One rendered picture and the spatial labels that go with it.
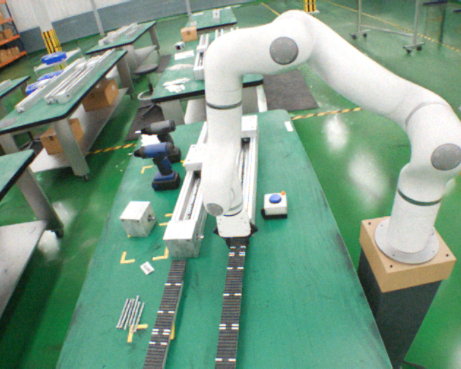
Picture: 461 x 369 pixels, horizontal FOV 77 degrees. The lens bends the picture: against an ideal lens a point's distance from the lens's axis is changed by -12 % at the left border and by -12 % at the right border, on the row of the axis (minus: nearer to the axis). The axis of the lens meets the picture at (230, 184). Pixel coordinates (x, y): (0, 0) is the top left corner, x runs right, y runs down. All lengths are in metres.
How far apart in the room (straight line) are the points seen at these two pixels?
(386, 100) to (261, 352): 0.68
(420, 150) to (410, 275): 0.40
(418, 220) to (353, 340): 0.35
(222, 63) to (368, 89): 0.31
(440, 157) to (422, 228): 0.27
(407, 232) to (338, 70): 0.47
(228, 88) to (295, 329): 0.65
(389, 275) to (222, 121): 0.61
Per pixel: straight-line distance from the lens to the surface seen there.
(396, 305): 1.13
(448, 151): 0.73
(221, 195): 0.84
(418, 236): 0.96
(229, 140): 0.82
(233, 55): 0.72
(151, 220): 1.29
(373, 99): 0.73
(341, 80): 0.71
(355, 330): 0.95
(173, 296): 1.02
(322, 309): 0.97
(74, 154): 3.37
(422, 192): 0.86
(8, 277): 2.53
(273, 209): 1.18
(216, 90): 0.76
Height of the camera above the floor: 1.61
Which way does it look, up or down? 36 degrees down
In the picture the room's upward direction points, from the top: 11 degrees counter-clockwise
